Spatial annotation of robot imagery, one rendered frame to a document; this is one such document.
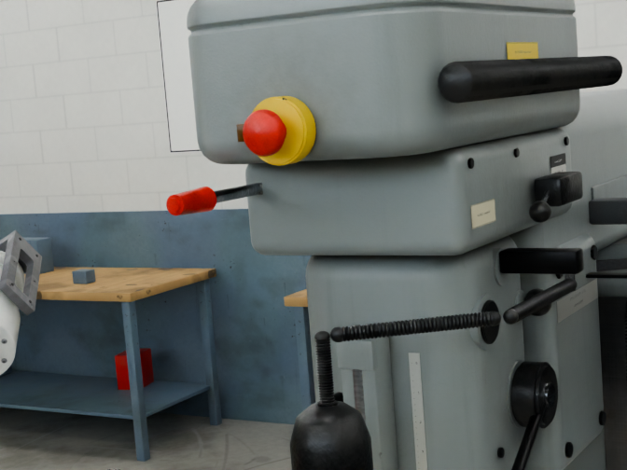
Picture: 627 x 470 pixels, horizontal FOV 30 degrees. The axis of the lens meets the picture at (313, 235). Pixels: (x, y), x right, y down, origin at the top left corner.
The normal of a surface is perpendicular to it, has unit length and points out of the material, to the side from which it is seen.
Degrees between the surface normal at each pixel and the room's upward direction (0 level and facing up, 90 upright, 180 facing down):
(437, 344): 90
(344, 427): 72
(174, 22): 90
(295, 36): 90
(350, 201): 90
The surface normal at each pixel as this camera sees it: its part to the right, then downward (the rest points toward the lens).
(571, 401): 0.86, 0.00
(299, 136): -0.50, 0.15
